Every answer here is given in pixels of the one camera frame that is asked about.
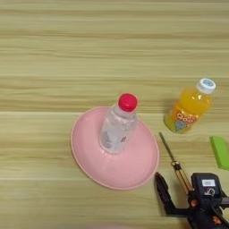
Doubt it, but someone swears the screwdriver with amber black handle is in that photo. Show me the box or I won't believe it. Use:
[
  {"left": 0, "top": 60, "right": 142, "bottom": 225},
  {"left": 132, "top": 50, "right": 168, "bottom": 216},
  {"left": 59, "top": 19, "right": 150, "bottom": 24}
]
[{"left": 157, "top": 131, "right": 193, "bottom": 195}]

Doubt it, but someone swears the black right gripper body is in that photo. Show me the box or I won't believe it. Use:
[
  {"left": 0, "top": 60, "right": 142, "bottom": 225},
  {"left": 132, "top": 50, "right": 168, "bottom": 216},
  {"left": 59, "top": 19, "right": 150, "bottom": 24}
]
[{"left": 165, "top": 191, "right": 229, "bottom": 229}]

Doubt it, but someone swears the green rectangular block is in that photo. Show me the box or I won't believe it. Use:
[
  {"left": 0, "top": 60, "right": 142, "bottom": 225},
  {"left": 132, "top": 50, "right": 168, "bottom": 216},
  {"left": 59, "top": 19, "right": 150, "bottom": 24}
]
[{"left": 209, "top": 135, "right": 229, "bottom": 171}]

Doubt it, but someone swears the clear water bottle red cap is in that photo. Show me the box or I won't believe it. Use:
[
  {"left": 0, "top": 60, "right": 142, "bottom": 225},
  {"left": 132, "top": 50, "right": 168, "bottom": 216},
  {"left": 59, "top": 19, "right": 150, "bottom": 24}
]
[{"left": 98, "top": 92, "right": 139, "bottom": 155}]

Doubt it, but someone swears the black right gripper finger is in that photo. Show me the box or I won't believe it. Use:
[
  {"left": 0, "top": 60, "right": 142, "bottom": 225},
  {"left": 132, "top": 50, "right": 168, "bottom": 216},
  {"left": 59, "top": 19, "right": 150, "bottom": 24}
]
[{"left": 154, "top": 171, "right": 177, "bottom": 216}]

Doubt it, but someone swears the small black box white label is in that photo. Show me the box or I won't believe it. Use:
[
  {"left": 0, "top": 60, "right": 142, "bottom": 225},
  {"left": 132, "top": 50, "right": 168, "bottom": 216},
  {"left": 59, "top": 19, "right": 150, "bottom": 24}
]
[{"left": 191, "top": 172, "right": 223, "bottom": 207}]

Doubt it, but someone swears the pink plastic plate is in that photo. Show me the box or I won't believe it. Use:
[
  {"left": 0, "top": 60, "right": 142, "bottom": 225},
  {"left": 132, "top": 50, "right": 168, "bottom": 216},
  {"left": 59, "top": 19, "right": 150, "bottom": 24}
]
[{"left": 70, "top": 106, "right": 160, "bottom": 191}]

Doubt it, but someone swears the orange juice bottle white cap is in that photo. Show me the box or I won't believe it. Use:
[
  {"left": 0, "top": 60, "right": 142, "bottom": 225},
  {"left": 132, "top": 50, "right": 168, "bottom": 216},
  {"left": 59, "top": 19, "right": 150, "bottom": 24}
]
[{"left": 163, "top": 78, "right": 217, "bottom": 134}]

